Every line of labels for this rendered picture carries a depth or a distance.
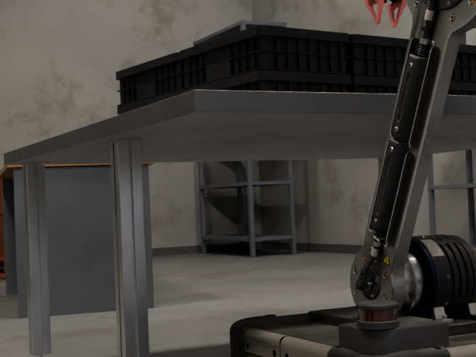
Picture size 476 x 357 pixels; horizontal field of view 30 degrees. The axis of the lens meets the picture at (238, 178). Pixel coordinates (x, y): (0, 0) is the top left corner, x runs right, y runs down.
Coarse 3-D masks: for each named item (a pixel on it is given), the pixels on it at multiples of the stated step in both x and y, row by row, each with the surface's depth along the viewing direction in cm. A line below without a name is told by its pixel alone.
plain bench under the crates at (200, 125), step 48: (192, 96) 157; (240, 96) 160; (288, 96) 165; (336, 96) 169; (384, 96) 174; (48, 144) 246; (96, 144) 224; (144, 144) 231; (192, 144) 239; (240, 144) 247; (288, 144) 256; (336, 144) 265; (384, 144) 275; (144, 240) 211; (48, 288) 293; (144, 288) 211; (48, 336) 292; (144, 336) 210
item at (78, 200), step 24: (48, 168) 427; (72, 168) 431; (96, 168) 434; (144, 168) 441; (48, 192) 427; (72, 192) 430; (96, 192) 434; (144, 192) 441; (48, 216) 426; (72, 216) 430; (96, 216) 433; (144, 216) 440; (24, 240) 423; (48, 240) 426; (72, 240) 429; (96, 240) 433; (24, 264) 422; (48, 264) 425; (72, 264) 429; (96, 264) 432; (24, 288) 422; (72, 288) 428; (96, 288) 432; (24, 312) 421; (72, 312) 428
